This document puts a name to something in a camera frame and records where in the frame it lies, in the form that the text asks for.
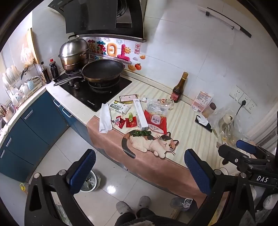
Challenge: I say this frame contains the pink seasoning pouch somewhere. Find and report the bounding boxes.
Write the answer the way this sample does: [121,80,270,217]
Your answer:
[191,90,214,113]

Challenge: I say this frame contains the black gas stove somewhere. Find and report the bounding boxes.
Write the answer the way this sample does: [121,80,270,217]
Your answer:
[53,72,132,112]

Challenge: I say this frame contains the slim dark sauce bottle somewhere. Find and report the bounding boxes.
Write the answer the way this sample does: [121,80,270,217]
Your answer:
[40,61,52,84]

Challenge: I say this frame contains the green white medicine box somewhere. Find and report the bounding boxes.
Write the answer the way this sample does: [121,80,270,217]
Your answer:
[109,99,132,114]

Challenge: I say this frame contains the colourful wall sticker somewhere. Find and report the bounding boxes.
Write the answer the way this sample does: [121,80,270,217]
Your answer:
[87,37,142,71]

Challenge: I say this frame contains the white grilled appliance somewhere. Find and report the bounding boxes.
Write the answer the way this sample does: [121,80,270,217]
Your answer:
[248,106,278,150]

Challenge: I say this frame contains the red sauce packet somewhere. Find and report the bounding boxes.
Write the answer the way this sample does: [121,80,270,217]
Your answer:
[125,116,137,128]
[112,116,126,128]

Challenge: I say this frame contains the white trash bin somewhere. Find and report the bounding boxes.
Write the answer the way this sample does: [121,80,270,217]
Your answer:
[79,169,101,193]

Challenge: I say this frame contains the white wall socket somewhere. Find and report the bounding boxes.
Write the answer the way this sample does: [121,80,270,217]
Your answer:
[245,99,257,114]
[238,92,252,107]
[230,85,244,100]

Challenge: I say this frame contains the person's legs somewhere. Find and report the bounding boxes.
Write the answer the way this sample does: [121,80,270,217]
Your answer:
[114,207,181,226]

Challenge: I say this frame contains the dark sauce bottle red cap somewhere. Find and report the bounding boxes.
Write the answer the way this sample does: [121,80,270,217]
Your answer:
[49,59,59,80]

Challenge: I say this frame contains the grey slipper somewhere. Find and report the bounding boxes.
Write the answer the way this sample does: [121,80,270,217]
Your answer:
[116,201,133,215]
[138,196,151,210]

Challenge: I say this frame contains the black range hood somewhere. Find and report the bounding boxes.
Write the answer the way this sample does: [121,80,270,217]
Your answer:
[48,0,147,43]

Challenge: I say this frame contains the steel steamer pot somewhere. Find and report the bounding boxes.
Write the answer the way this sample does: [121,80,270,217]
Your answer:
[58,35,90,72]

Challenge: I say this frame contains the blue kitchen cabinet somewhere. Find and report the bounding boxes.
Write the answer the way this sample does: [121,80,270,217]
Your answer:
[0,90,92,183]

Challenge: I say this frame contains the blue striped cup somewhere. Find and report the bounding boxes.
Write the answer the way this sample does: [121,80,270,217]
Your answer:
[26,79,42,92]

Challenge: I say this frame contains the spice jar brown lid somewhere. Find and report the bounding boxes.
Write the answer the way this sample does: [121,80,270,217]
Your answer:
[202,102,217,119]

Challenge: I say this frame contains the plastic water bottle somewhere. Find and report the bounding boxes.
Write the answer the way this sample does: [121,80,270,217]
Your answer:
[170,197,194,212]

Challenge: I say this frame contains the red white food bag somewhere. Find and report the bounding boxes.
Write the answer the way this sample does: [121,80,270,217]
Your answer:
[143,109,168,135]

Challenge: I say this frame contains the white wall rail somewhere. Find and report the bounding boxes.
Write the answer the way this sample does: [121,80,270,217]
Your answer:
[197,5,252,38]

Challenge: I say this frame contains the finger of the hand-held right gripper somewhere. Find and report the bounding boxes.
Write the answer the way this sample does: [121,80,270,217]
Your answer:
[218,144,253,166]
[236,139,276,160]

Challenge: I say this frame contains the long white box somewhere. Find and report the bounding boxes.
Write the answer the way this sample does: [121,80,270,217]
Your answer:
[133,98,149,131]

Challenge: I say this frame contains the black frying pan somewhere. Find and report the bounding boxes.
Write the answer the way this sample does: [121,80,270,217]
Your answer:
[53,59,126,87]

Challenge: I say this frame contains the wooden cutting board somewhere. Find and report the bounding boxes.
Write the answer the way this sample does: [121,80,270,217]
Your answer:
[26,28,39,64]

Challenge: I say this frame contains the row of white bowls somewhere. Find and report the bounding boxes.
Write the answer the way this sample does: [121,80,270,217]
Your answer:
[2,65,22,87]

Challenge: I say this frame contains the chopstick holder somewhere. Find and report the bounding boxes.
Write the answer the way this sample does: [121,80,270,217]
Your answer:
[0,104,17,123]

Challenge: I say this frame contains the brown vinegar bottle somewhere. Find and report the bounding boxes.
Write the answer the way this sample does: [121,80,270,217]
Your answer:
[170,72,189,103]

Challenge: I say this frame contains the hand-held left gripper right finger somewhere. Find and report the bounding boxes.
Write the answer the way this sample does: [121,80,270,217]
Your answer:
[184,149,255,226]

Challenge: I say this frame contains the white tissue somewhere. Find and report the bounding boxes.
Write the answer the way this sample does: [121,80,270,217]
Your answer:
[99,103,113,133]

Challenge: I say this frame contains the metal dish rack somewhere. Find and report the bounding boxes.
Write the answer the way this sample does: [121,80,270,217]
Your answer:
[2,63,45,109]

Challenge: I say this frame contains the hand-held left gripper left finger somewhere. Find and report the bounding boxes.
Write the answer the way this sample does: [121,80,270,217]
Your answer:
[24,149,96,226]

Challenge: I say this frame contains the pink box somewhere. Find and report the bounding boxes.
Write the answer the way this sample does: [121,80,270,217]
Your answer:
[119,94,139,103]

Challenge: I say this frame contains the large clear plastic bag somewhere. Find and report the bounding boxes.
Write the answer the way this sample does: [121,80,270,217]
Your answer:
[208,106,250,145]

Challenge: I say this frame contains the black plug with cable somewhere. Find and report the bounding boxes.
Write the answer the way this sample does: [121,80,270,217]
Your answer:
[236,100,247,116]

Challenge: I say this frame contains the hanging clear plastic bag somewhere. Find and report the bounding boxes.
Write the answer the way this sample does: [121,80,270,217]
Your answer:
[21,47,35,66]

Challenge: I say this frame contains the clear plastic wrapper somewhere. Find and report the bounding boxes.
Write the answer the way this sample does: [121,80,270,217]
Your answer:
[146,99,169,112]

